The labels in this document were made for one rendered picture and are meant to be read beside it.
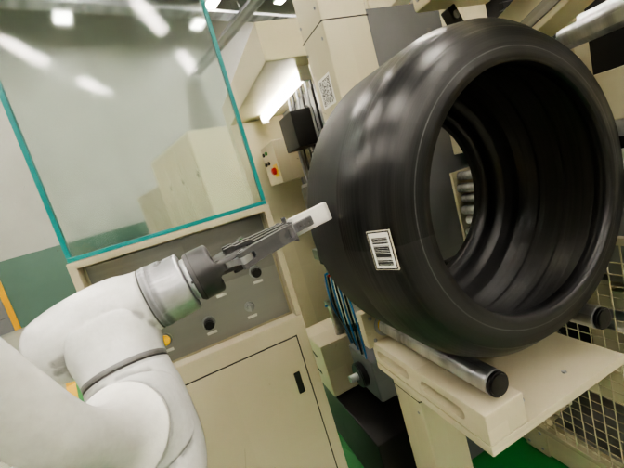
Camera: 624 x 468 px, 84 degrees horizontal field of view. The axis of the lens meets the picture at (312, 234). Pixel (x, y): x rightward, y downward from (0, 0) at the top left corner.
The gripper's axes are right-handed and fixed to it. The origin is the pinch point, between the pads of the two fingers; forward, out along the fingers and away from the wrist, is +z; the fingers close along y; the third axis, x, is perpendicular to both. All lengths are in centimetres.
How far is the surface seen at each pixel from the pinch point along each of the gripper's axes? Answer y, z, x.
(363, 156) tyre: -8.4, 8.6, -6.1
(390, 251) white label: -11.8, 5.1, 7.2
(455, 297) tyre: -12.6, 11.9, 18.5
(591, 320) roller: -11, 40, 40
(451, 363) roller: -3.4, 13.0, 35.7
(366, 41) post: 25, 40, -29
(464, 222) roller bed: 37, 62, 31
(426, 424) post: 25, 16, 73
